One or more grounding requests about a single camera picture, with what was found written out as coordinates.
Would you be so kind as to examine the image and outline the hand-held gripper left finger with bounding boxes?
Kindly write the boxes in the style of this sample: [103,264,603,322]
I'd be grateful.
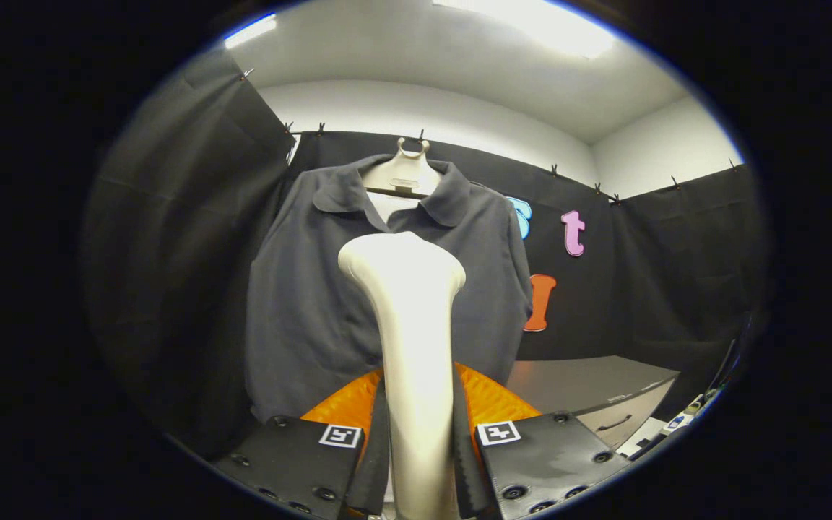
[212,368,391,520]

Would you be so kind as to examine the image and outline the dark grey collared shirt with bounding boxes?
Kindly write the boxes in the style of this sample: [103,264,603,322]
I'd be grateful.
[245,154,534,423]

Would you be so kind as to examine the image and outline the row of small backdrop clips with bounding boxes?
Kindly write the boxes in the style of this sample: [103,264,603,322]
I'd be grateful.
[241,66,742,207]

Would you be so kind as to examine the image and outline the small ceiling light panel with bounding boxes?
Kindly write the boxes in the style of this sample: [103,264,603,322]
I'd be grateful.
[225,14,277,50]

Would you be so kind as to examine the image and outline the grey drawer cabinet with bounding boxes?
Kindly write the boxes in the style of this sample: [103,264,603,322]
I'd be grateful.
[506,355,680,450]

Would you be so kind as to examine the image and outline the large ceiling light panel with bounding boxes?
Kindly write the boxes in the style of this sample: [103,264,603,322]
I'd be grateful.
[434,0,615,59]

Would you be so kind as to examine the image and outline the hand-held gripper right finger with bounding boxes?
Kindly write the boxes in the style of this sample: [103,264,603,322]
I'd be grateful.
[452,363,633,520]

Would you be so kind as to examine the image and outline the cream garment hanger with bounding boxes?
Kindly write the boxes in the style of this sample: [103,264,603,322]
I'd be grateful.
[362,137,442,199]

